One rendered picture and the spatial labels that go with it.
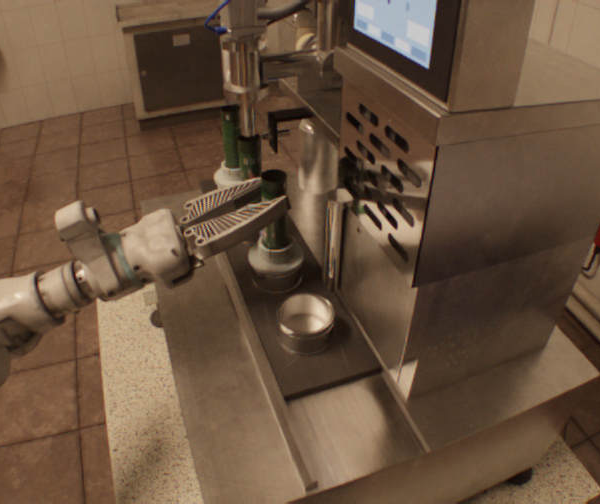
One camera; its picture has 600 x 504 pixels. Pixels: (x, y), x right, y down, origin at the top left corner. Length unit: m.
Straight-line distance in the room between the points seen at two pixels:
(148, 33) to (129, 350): 2.73
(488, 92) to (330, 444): 0.37
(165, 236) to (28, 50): 3.74
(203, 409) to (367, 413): 0.18
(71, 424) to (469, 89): 1.75
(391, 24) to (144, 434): 0.73
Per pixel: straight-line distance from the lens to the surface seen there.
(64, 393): 2.00
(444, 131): 0.35
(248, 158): 0.67
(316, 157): 0.83
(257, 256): 0.65
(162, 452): 0.86
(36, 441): 1.92
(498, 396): 0.60
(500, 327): 0.56
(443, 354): 0.53
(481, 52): 0.34
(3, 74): 4.33
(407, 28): 0.37
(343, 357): 0.58
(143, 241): 0.57
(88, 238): 0.56
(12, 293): 0.63
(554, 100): 0.41
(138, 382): 0.95
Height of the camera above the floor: 1.48
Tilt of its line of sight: 39 degrees down
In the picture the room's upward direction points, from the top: straight up
